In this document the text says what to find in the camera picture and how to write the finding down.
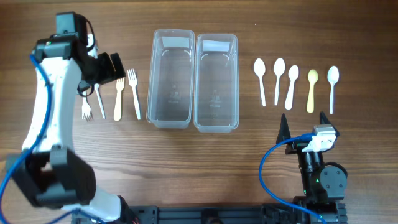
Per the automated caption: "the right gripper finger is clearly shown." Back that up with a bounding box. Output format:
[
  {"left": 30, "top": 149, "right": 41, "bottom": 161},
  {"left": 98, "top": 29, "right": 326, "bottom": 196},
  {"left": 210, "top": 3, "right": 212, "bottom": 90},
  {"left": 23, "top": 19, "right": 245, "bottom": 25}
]
[
  {"left": 320, "top": 111, "right": 340, "bottom": 137},
  {"left": 276, "top": 113, "right": 291, "bottom": 144}
]

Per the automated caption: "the yellow plastic fork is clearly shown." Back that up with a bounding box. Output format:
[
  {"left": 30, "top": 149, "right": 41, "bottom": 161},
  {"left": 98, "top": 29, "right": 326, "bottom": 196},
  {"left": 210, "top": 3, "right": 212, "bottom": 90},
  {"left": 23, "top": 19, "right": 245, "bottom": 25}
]
[{"left": 113, "top": 78, "right": 125, "bottom": 121}]

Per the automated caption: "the slim white plastic fork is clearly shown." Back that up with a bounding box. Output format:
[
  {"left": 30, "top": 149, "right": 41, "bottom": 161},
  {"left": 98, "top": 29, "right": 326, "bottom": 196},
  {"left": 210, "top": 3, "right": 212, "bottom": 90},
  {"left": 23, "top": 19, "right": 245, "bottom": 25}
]
[{"left": 94, "top": 83, "right": 106, "bottom": 119}]

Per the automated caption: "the clear white plastic fork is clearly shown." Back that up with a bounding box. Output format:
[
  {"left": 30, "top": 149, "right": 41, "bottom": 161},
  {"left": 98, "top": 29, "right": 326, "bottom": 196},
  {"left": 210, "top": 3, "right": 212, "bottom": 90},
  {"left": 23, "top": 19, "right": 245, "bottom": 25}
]
[{"left": 81, "top": 91, "right": 93, "bottom": 122}]

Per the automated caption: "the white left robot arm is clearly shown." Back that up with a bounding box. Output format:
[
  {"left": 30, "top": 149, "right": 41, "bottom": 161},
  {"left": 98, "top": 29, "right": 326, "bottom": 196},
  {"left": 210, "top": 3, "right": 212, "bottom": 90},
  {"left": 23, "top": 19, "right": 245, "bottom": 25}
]
[{"left": 5, "top": 33, "right": 138, "bottom": 223}]

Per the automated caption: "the left clear plastic container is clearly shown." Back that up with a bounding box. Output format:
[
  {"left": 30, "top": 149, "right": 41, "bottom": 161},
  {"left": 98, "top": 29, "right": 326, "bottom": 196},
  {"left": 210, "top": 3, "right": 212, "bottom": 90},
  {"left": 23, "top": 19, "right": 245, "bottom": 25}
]
[{"left": 146, "top": 29, "right": 195, "bottom": 129}]

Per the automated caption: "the clear plastic container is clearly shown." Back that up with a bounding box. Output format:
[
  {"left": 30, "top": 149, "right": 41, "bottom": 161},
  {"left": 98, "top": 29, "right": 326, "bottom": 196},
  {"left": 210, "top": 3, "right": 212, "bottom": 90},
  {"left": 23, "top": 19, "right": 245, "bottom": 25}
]
[
  {"left": 194, "top": 34, "right": 239, "bottom": 133},
  {"left": 146, "top": 29, "right": 195, "bottom": 129}
]

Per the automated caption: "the right clear plastic container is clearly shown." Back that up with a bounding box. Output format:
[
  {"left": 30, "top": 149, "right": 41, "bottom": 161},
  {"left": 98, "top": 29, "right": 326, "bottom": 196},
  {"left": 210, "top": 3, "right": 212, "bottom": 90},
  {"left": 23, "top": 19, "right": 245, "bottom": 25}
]
[{"left": 194, "top": 34, "right": 239, "bottom": 133}]

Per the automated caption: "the yellow plastic spoon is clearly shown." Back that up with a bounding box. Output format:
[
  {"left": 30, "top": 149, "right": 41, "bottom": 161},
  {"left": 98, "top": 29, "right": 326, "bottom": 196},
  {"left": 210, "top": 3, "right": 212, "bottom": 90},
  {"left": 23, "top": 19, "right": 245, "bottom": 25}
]
[{"left": 307, "top": 69, "right": 318, "bottom": 113}]

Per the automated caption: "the translucent white plastic spoon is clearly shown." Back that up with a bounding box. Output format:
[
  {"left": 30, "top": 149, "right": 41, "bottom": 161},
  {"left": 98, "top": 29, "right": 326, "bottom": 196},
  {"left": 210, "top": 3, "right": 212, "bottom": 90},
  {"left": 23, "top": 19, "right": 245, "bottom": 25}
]
[{"left": 327, "top": 66, "right": 340, "bottom": 114}]

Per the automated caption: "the wide white plastic spoon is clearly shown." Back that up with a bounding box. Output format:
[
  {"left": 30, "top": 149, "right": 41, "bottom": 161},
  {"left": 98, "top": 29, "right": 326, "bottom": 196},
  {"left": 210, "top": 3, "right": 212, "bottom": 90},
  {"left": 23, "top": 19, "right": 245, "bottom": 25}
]
[{"left": 284, "top": 65, "right": 299, "bottom": 110}]

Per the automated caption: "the cream plastic spoon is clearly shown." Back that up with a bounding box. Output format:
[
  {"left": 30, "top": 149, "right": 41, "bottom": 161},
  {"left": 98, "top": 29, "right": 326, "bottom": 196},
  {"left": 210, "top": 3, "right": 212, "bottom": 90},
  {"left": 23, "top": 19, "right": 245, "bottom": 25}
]
[{"left": 254, "top": 58, "right": 266, "bottom": 106}]

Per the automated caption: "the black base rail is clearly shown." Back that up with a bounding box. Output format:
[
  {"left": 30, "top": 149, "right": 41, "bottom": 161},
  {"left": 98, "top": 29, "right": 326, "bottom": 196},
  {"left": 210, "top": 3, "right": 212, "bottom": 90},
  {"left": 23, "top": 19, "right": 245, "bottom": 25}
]
[{"left": 70, "top": 203, "right": 348, "bottom": 224}]

